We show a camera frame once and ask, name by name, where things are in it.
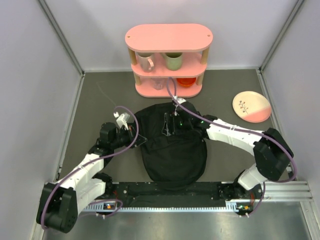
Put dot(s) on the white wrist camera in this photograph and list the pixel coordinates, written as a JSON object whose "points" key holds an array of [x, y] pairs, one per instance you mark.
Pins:
{"points": [[122, 119], [179, 103]]}

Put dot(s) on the green mug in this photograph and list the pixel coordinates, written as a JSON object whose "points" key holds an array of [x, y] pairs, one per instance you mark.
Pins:
{"points": [[173, 60]]}

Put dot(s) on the pink and cream plate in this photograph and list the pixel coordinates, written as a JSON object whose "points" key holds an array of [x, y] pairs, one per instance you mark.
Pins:
{"points": [[251, 106]]}

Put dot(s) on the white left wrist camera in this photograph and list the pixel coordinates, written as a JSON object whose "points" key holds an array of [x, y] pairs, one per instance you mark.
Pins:
{"points": [[122, 119]]}

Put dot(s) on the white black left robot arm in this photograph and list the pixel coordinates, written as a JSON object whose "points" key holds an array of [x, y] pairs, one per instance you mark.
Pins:
{"points": [[61, 202]]}

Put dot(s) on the orange plastic bowl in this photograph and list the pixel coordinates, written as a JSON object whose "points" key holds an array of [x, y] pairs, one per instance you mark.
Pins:
{"points": [[186, 82]]}

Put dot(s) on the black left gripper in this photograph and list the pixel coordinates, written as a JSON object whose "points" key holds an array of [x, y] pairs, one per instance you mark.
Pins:
{"points": [[131, 133]]}

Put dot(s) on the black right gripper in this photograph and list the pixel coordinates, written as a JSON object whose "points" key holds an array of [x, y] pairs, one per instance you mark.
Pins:
{"points": [[176, 130]]}

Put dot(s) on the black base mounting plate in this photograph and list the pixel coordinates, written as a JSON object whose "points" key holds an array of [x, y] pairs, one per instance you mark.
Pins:
{"points": [[198, 194]]}

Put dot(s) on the black student backpack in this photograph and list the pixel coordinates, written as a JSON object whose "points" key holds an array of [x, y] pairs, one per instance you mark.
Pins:
{"points": [[172, 162]]}

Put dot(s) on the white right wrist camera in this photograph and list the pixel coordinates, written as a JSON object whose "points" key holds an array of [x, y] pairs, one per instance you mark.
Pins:
{"points": [[179, 103]]}

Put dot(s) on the pink mug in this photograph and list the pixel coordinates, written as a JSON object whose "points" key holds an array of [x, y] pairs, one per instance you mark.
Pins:
{"points": [[146, 61]]}

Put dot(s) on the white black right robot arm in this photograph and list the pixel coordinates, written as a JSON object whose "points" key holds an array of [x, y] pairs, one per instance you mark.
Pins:
{"points": [[271, 153]]}

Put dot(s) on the clear drinking glass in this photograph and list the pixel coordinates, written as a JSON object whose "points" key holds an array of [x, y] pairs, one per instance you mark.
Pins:
{"points": [[158, 83]]}

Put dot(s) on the pink wooden shelf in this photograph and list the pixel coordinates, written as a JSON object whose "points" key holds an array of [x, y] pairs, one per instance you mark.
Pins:
{"points": [[191, 39]]}

